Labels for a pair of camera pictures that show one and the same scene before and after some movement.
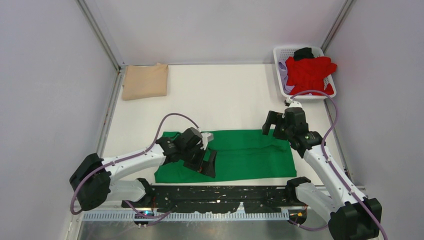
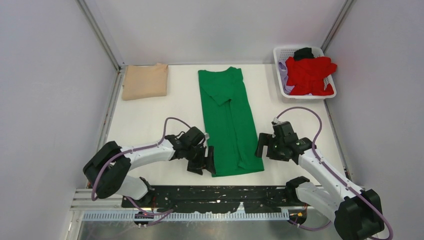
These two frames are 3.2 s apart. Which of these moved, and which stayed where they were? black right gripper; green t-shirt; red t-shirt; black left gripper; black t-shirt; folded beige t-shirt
Moved: green t-shirt; black right gripper
Stayed: black t-shirt; folded beige t-shirt; black left gripper; red t-shirt
